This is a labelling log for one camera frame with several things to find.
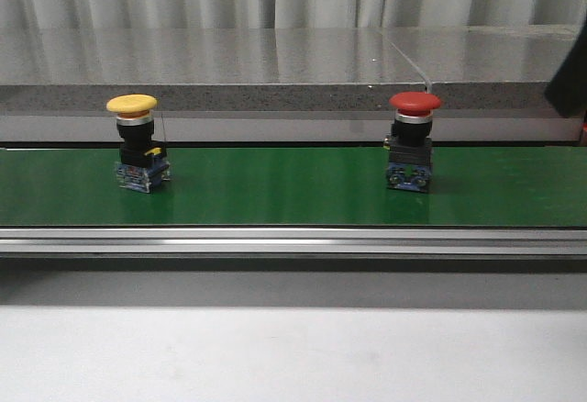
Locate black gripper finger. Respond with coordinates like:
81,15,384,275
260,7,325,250
544,23,587,117

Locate red mushroom button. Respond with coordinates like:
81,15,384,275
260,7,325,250
384,91,441,193

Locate yellow mushroom button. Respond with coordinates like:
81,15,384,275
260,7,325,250
106,94,171,194

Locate grey speckled countertop right slab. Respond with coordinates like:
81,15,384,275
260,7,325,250
382,25,579,116

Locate grey speckled countertop slab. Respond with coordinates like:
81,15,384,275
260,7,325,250
1,28,424,116
382,25,579,116

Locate green conveyor belt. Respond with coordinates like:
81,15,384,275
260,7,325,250
1,147,586,273

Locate grey speckled countertop left slab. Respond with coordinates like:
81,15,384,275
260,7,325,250
1,28,424,116

